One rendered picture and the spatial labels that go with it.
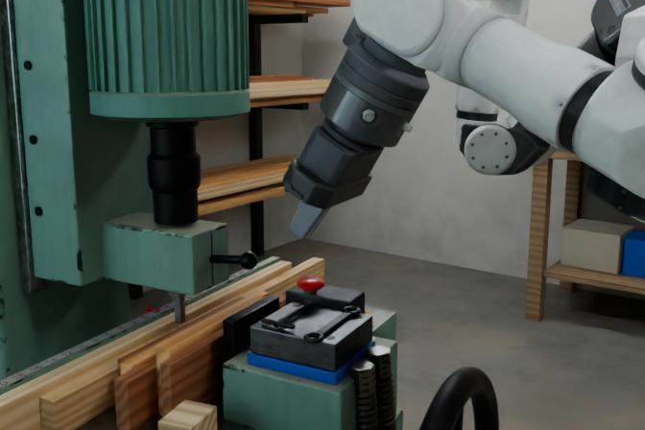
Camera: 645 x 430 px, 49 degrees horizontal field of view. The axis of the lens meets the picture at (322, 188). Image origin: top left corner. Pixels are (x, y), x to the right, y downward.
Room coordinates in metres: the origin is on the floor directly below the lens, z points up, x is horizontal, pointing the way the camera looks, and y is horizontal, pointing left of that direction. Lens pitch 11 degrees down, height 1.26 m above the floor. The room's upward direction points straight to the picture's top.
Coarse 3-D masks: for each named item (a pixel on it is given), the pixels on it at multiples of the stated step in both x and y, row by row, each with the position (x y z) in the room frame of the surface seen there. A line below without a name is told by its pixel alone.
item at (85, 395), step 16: (288, 272) 1.04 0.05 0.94; (304, 272) 1.05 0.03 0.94; (320, 272) 1.10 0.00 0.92; (256, 288) 0.96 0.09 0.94; (272, 288) 0.97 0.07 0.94; (288, 288) 1.01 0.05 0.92; (192, 320) 0.84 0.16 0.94; (160, 336) 0.79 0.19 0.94; (128, 352) 0.74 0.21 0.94; (112, 368) 0.70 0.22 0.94; (80, 384) 0.66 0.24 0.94; (96, 384) 0.67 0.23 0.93; (112, 384) 0.69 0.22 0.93; (48, 400) 0.63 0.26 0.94; (64, 400) 0.64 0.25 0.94; (80, 400) 0.65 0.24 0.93; (96, 400) 0.67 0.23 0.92; (112, 400) 0.69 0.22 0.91; (48, 416) 0.63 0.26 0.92; (64, 416) 0.64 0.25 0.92; (80, 416) 0.65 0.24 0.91; (96, 416) 0.67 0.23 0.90
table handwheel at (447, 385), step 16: (464, 368) 0.68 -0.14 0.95; (448, 384) 0.63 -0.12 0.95; (464, 384) 0.64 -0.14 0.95; (480, 384) 0.67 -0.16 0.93; (432, 400) 0.62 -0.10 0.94; (448, 400) 0.61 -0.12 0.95; (464, 400) 0.62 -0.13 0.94; (480, 400) 0.72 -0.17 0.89; (496, 400) 0.74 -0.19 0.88; (432, 416) 0.60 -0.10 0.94; (448, 416) 0.60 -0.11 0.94; (480, 416) 0.74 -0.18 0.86; (496, 416) 0.74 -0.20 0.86
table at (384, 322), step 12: (384, 312) 0.97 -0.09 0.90; (372, 324) 0.92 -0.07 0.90; (384, 324) 0.93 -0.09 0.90; (384, 336) 0.94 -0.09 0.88; (396, 408) 0.75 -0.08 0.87; (96, 420) 0.66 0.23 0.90; (108, 420) 0.66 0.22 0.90; (156, 420) 0.66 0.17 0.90; (228, 420) 0.66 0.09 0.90; (396, 420) 0.73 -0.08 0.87
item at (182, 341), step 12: (252, 300) 0.81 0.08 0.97; (228, 312) 0.77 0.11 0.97; (204, 324) 0.73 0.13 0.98; (216, 324) 0.74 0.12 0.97; (180, 336) 0.70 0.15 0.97; (192, 336) 0.70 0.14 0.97; (204, 336) 0.72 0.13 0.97; (156, 348) 0.67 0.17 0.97; (168, 348) 0.67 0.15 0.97; (180, 348) 0.68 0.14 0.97; (156, 360) 0.67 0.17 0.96
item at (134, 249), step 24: (144, 216) 0.85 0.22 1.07; (120, 240) 0.80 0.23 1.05; (144, 240) 0.78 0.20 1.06; (168, 240) 0.77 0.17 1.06; (192, 240) 0.75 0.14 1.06; (216, 240) 0.79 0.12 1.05; (120, 264) 0.80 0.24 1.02; (144, 264) 0.78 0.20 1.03; (168, 264) 0.77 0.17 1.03; (192, 264) 0.75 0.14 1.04; (216, 264) 0.79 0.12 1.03; (168, 288) 0.77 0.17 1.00; (192, 288) 0.75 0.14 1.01
